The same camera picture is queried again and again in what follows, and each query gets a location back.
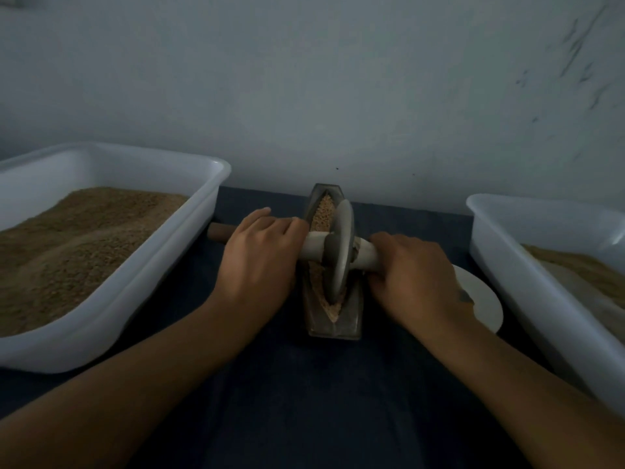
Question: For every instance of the person's left hand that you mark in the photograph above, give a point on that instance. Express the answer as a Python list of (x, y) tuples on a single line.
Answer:
[(259, 264)]

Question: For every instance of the person's right hand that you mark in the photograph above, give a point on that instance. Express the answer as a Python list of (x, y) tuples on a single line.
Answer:
[(415, 280)]

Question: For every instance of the boat-shaped metal grinding trough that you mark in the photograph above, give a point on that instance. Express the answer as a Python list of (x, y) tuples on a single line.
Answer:
[(332, 325)]

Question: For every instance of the large brown grain heap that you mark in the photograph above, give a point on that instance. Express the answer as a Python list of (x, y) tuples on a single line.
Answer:
[(63, 254), (581, 266)]

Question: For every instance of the person's left forearm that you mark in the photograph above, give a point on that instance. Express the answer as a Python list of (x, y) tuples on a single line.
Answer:
[(103, 405)]

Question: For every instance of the person's right forearm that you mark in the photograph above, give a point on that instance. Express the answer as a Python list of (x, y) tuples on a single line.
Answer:
[(532, 395)]

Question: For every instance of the white round plate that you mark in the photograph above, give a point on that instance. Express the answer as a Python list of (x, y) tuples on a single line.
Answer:
[(483, 298)]

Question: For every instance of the white plastic tub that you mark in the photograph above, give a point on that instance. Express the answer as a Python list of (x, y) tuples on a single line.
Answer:
[(166, 254), (542, 307)]

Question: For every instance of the dark blue table cloth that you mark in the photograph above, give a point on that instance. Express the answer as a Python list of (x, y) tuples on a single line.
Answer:
[(312, 420)]

